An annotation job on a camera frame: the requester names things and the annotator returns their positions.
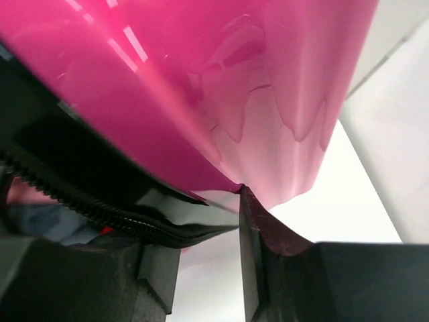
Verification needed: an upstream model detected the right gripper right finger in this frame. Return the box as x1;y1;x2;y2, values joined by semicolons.
239;186;428;321

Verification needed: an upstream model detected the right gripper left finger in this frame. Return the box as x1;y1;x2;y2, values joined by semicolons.
1;235;180;321

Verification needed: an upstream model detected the pink hard-shell suitcase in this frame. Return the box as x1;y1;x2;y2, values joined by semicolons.
0;0;383;251

